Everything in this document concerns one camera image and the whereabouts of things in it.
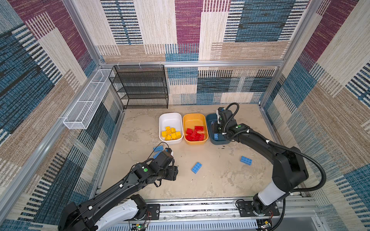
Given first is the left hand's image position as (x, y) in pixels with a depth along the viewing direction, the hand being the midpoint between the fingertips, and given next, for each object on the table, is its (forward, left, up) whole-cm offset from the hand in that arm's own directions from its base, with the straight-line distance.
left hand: (174, 171), depth 78 cm
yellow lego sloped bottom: (+32, +2, -6) cm, 32 cm away
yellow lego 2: (+28, +8, -5) cm, 29 cm away
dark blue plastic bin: (+39, -25, -2) cm, 46 cm away
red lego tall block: (+30, -9, -6) cm, 32 cm away
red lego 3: (+25, -9, -6) cm, 27 cm away
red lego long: (+26, -17, -6) cm, 31 cm away
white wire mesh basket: (+18, +44, +25) cm, 54 cm away
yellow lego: (+27, -2, -5) cm, 27 cm away
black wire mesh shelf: (+60, +23, +12) cm, 66 cm away
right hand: (+25, -26, +5) cm, 36 cm away
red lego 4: (+25, -14, -7) cm, 29 cm away
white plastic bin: (+42, +3, -7) cm, 43 cm away
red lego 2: (+27, -14, -5) cm, 31 cm away
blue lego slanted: (-2, +5, +22) cm, 23 cm away
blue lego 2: (+8, -43, -7) cm, 45 cm away
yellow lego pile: (+26, +2, -6) cm, 27 cm away
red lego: (+32, -16, -5) cm, 36 cm away
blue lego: (+5, -13, -8) cm, 16 cm away
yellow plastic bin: (+40, -11, -5) cm, 42 cm away
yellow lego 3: (+25, +6, -6) cm, 27 cm away
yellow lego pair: (+32, +6, -6) cm, 33 cm away
